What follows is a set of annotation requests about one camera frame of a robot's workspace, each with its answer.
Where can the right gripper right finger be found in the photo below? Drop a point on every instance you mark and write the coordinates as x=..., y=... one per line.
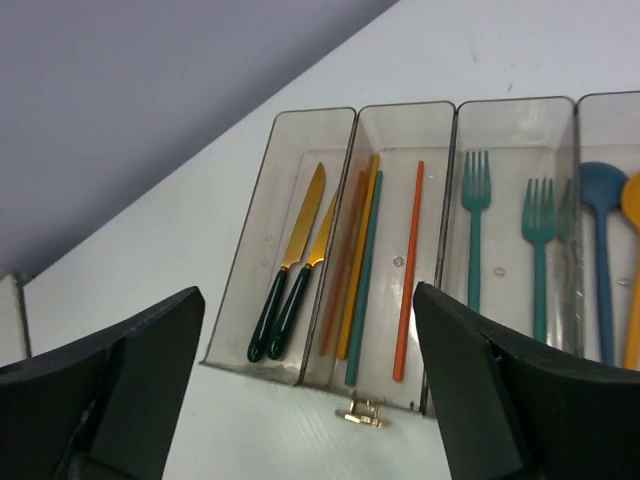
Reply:
x=510, y=407

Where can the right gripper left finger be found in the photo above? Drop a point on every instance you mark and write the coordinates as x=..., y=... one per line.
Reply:
x=105, y=406

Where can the teal fork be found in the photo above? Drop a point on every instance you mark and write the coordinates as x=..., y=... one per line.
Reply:
x=538, y=227

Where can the teal chopstick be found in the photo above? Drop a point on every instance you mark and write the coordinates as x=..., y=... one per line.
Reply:
x=352, y=367

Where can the orange chopstick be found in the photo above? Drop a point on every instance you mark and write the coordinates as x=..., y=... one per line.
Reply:
x=405, y=309

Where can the teal fork crosswise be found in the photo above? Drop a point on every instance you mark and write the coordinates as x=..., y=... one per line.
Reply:
x=476, y=197

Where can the blue spoon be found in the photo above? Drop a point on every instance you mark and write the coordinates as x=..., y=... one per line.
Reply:
x=601, y=189

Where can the yellow knife green handle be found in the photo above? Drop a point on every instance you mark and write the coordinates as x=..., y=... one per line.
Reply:
x=295, y=248

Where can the clear bin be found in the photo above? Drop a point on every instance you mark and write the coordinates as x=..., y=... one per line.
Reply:
x=530, y=138
x=402, y=135
x=609, y=133
x=298, y=142

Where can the yellow knife in bin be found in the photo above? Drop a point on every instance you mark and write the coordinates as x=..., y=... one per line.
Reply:
x=287, y=319

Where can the yellow chopstick in bin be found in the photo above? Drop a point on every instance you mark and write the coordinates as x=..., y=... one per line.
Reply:
x=353, y=286

